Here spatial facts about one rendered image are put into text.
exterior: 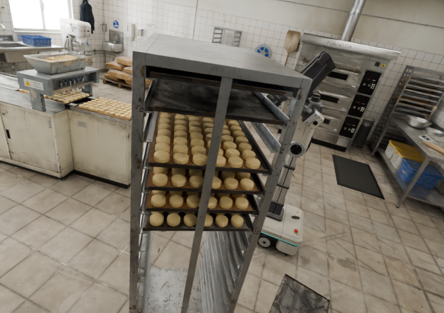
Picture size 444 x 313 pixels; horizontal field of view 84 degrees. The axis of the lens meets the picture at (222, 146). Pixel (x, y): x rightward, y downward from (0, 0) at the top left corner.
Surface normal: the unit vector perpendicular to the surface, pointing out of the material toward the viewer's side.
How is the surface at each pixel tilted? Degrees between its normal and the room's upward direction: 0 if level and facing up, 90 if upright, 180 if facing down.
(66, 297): 0
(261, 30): 90
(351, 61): 90
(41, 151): 90
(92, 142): 90
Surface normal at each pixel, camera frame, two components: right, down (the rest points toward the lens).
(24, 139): -0.21, 0.40
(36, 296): 0.18, -0.88
